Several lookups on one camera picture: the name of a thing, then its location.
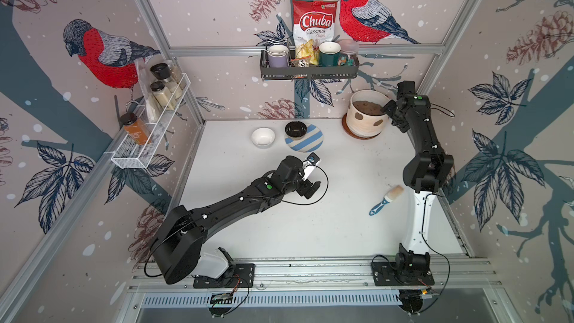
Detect black lidded spice jar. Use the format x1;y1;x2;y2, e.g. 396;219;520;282
150;63;183;100
150;81;176;111

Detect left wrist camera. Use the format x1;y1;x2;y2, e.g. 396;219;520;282
303;153;321;180

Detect terracotta pot saucer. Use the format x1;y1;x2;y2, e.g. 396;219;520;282
342;115;378;140

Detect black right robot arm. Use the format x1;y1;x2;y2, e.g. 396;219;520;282
384;81;454;272

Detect white wire wall rack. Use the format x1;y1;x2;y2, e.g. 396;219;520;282
111;73;191;169

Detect blue striped plate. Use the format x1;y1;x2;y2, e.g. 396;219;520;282
285;124;324;153

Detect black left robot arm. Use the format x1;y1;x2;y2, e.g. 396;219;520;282
147;153;321;285

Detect dark wall shelf basket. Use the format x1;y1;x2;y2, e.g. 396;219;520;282
259;50;360;81

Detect pink lidded glass jar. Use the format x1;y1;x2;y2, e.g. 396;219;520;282
338;39;359;67

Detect small black bowl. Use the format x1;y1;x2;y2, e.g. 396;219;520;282
285;121;308;141

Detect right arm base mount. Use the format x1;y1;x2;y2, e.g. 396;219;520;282
370;244;435;287

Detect red Chuba chips bag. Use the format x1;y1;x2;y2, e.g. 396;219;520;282
292;0;338;66

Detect blue white scrub brush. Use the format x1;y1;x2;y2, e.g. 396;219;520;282
369;185;404;216

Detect lilac mug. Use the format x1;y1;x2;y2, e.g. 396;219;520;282
266;44;289;68

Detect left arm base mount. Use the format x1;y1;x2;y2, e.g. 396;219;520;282
191;248;256;289

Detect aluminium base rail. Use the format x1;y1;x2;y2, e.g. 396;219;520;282
129;256;503;292

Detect small white bowl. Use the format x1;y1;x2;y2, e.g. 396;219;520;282
251;127;276;149

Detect green mug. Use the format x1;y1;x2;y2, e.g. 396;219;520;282
318;41;347;67

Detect orange spice jar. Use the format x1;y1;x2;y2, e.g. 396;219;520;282
120;113;150;145

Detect white ceramic flower pot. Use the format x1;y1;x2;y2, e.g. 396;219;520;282
346;90;390;137

